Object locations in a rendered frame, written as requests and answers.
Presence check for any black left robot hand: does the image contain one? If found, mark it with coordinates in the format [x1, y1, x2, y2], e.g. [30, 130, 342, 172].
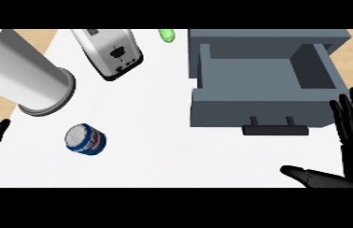
[0, 118, 12, 143]

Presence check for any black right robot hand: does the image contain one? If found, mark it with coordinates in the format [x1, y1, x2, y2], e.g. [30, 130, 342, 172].
[281, 87, 353, 189]

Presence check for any green vegetable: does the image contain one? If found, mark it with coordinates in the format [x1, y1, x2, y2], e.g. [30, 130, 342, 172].
[159, 28, 178, 44]

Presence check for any grey drawer cabinet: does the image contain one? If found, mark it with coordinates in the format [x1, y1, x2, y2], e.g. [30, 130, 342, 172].
[187, 28, 353, 80]

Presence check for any black drawer handle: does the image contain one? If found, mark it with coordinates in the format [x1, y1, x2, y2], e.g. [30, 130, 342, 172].
[241, 115, 311, 136]

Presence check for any silver toaster appliance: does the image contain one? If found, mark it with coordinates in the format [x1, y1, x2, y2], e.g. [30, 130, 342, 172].
[72, 28, 145, 82]

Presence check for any grey open drawer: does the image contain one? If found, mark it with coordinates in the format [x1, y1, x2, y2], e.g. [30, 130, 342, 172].
[190, 43, 352, 128]

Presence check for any blue soda can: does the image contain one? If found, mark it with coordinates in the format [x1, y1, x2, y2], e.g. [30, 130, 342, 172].
[64, 122, 108, 156]

